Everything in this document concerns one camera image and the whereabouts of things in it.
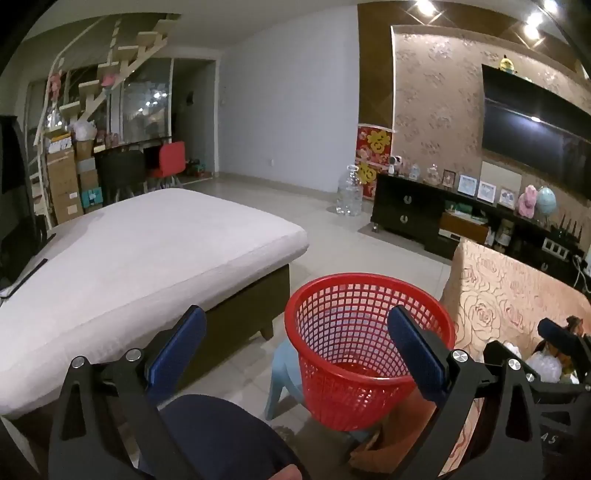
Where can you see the pink plush toy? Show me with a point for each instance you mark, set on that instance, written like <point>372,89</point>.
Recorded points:
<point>527,202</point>

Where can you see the black wall television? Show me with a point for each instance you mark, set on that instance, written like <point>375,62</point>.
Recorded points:
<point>531,124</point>

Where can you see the dark panel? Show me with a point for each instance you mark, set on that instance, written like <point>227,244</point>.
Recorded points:
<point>11,157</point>

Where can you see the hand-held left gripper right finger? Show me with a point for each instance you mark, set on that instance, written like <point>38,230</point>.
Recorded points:
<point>415,355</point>

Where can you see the wooden staircase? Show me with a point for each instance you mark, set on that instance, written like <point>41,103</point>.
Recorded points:
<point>120,55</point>

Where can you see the person's leg dark shorts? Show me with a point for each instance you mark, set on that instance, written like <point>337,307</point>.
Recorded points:
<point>221,429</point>

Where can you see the stack of cardboard boxes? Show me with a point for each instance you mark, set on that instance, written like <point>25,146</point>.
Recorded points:
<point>62,180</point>

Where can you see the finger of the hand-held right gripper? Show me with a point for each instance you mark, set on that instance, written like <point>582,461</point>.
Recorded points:
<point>496,353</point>
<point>561,339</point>

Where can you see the brown cardboard piece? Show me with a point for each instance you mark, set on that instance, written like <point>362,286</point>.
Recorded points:
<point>392,443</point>

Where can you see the beige board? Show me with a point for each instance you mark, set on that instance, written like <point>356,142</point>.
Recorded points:
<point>503,171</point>

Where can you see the red chair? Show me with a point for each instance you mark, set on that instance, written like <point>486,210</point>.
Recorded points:
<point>171,159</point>

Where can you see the red plastic mesh basket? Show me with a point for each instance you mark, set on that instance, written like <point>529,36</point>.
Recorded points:
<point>318,392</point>

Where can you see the white mattress daybed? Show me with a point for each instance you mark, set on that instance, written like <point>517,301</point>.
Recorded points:
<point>138,258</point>

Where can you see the light blue round toy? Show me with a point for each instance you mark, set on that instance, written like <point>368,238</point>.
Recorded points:
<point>549,201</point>

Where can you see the light blue plastic stool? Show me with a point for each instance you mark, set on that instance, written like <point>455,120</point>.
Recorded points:
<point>286,374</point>

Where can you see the white photo frame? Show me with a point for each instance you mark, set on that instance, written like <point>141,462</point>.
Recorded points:
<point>467,185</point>
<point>507,197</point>
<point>487,191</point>

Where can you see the clear plastic wrap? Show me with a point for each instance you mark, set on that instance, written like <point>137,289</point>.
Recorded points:
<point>547,364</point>

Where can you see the brown wooden drawer box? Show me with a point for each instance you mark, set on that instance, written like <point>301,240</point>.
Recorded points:
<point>464,228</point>

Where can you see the white power strip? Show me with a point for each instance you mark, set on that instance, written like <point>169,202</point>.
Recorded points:
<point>556,245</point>

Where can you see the red festive wall poster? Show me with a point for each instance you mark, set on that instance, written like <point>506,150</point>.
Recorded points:
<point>374,147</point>

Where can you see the yellow plush toy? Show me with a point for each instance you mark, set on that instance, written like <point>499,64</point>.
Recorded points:
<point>508,64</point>

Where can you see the white plastic bag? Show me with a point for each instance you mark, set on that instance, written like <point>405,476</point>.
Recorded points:
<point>84,131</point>

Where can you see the small brown photo frame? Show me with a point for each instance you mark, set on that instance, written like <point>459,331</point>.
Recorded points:
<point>449,179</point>

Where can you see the ceiling spotlight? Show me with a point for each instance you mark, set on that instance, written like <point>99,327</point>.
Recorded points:
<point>425,7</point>
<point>533,23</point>

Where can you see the black chair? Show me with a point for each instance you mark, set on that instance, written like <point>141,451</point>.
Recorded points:
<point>120,173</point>

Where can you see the rose patterned tablecloth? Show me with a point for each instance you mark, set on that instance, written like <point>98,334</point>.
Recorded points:
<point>494,295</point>

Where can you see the clear glass jar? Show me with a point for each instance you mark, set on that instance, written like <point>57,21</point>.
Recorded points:
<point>433,175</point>

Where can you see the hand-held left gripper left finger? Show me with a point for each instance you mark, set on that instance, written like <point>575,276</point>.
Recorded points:
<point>182,344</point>

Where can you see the black television cabinet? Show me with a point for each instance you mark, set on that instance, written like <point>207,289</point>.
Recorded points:
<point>401,207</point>

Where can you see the large clear water bottle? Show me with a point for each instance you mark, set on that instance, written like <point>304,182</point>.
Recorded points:
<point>348,194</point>

